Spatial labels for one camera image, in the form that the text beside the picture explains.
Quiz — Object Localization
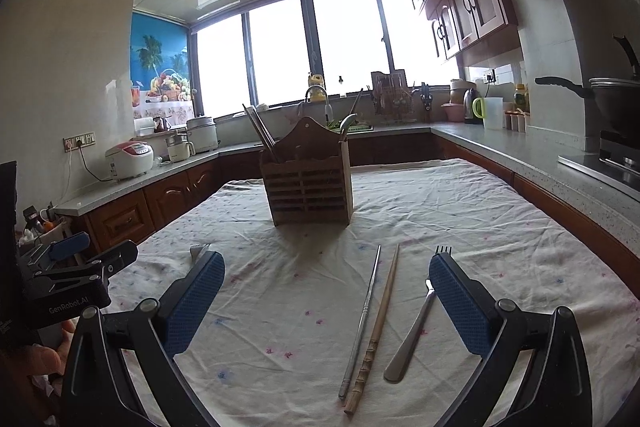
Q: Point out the tropical fruit wall poster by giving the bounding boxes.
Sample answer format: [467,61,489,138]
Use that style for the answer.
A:
[131,12,196,120]

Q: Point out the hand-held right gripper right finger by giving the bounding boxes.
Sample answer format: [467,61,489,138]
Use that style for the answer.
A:
[427,254,593,427]

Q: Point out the white flecked tablecloth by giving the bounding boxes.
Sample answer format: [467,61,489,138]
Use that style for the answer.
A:
[102,157,640,427]

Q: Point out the dark chopstick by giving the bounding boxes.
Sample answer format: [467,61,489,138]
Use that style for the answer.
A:
[242,104,275,162]

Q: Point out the kitchen window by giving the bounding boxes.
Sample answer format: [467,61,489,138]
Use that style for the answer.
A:
[190,0,461,118]

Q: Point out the wire dish rack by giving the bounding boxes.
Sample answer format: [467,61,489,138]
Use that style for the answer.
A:
[371,71,418,124]

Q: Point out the steel electric kettle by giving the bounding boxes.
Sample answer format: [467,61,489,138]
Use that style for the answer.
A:
[462,88,482,124]

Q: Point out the wooden base cabinets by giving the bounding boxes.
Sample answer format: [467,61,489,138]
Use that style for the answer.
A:
[82,132,640,278]

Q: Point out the large white cooker pot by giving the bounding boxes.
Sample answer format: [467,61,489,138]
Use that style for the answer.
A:
[186,116,221,154]

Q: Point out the black power cord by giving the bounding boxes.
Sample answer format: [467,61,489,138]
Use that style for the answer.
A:
[76,147,114,183]

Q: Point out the row of spice jars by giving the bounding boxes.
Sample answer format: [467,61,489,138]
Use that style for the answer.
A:
[505,109,531,133]

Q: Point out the steel gas stove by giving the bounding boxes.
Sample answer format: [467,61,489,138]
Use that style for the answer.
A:
[559,132,640,204]

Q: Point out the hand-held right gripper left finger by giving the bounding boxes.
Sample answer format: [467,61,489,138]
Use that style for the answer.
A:
[61,249,226,427]

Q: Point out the red and white rice cooker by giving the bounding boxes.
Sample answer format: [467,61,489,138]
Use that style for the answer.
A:
[105,142,155,182]

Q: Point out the black wok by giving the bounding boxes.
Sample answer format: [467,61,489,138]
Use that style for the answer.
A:
[535,34,640,135]

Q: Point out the steel kitchen faucet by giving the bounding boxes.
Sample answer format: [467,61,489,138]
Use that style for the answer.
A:
[299,87,334,126]

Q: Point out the knobbed bamboo chopstick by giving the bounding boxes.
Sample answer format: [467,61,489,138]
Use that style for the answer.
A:
[344,244,401,415]

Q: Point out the basket of green vegetables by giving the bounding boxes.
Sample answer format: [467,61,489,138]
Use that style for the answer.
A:
[327,119,374,134]

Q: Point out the small white electric pot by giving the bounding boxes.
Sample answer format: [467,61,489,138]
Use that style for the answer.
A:
[166,134,196,164]

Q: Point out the person's left hand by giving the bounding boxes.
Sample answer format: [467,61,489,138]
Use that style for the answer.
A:
[14,321,77,379]

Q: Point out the beige lidded container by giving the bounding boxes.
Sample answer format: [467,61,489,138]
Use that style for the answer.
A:
[450,79,476,106]

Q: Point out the white jug with green handle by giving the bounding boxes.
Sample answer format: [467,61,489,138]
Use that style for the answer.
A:
[472,97,505,130]

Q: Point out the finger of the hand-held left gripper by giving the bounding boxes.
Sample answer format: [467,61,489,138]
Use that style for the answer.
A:
[19,232,91,276]
[32,241,139,291]

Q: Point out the wooden utensil holder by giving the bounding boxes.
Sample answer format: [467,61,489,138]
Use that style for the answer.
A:
[259,116,353,227]

